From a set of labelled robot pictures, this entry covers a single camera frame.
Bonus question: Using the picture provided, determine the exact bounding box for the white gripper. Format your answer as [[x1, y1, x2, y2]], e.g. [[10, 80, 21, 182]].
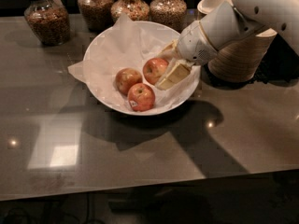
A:
[[155, 21, 218, 91]]

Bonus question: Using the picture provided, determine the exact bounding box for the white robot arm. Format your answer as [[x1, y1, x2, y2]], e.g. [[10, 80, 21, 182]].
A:
[[155, 0, 299, 91]]

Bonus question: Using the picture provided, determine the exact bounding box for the front red apple with sticker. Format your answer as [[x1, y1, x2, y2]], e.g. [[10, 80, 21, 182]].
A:
[[127, 83, 155, 112]]

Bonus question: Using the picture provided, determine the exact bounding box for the white bowl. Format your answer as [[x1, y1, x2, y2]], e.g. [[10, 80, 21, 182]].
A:
[[83, 21, 201, 116]]

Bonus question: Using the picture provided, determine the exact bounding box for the glass cereal jar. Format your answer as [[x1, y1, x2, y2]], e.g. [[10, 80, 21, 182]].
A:
[[24, 0, 70, 46], [78, 0, 114, 31], [110, 0, 150, 21], [149, 0, 187, 32]]

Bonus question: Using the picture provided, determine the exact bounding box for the white paper liner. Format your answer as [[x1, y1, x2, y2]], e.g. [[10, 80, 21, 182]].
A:
[[67, 12, 202, 113]]

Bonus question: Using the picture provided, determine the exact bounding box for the front stack of paper bowls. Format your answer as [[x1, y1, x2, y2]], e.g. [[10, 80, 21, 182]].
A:
[[207, 29, 277, 83]]

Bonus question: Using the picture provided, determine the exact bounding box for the leftmost glass cereal jar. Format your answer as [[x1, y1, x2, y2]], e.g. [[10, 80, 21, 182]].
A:
[[24, 0, 70, 46]]

